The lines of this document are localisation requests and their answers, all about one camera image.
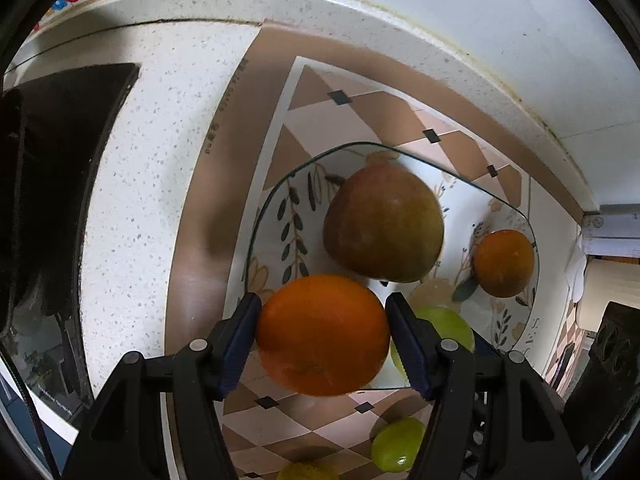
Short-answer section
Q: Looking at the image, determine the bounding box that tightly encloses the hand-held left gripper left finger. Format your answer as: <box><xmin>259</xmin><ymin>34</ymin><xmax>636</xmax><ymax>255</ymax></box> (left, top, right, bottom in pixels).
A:
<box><xmin>60</xmin><ymin>292</ymin><xmax>263</xmax><ymax>480</ymax></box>

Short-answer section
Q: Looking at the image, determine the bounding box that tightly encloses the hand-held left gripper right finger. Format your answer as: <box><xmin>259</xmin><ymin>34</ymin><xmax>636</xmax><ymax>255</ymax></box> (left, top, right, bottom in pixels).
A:
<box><xmin>384</xmin><ymin>292</ymin><xmax>586</xmax><ymax>480</ymax></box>

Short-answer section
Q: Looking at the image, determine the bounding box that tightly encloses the large orange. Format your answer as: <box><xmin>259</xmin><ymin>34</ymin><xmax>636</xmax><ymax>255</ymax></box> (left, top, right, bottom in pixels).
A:
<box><xmin>255</xmin><ymin>274</ymin><xmax>391</xmax><ymax>397</ymax></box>

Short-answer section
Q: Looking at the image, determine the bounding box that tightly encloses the glass plate with leaf print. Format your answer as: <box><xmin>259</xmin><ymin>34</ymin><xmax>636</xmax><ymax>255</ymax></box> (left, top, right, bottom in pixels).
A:
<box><xmin>245</xmin><ymin>142</ymin><xmax>541</xmax><ymax>392</ymax></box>

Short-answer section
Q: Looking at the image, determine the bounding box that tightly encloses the green lime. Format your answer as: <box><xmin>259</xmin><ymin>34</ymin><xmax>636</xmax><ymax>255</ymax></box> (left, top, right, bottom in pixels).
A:
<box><xmin>390</xmin><ymin>307</ymin><xmax>476</xmax><ymax>374</ymax></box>
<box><xmin>370</xmin><ymin>417</ymin><xmax>427</xmax><ymax>472</ymax></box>

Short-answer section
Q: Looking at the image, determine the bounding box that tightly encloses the small orange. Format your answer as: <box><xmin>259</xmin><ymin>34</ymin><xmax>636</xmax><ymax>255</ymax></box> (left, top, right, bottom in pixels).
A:
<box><xmin>473</xmin><ymin>229</ymin><xmax>536</xmax><ymax>298</ymax></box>

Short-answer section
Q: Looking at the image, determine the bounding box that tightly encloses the red-green apple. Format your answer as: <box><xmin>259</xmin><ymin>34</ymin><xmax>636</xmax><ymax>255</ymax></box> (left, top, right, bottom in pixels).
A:
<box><xmin>322</xmin><ymin>164</ymin><xmax>445</xmax><ymax>284</ymax></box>

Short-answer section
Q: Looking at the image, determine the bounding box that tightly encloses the yellow lemon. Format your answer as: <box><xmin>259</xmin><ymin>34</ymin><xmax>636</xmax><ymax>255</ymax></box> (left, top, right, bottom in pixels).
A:
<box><xmin>276</xmin><ymin>461</ymin><xmax>340</xmax><ymax>480</ymax></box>

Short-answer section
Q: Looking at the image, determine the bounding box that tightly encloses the brown checkered table mat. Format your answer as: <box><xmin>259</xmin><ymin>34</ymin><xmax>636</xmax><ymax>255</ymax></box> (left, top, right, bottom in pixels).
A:
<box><xmin>165</xmin><ymin>21</ymin><xmax>586</xmax><ymax>480</ymax></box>

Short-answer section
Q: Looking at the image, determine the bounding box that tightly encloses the black chair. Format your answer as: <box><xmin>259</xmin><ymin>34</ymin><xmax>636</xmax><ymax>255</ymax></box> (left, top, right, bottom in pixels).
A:
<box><xmin>552</xmin><ymin>301</ymin><xmax>640</xmax><ymax>476</ymax></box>

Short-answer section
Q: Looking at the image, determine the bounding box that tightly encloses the black induction cooktop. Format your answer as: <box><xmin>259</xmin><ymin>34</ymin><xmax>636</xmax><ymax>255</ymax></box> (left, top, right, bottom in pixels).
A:
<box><xmin>0</xmin><ymin>63</ymin><xmax>141</xmax><ymax>406</ymax></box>

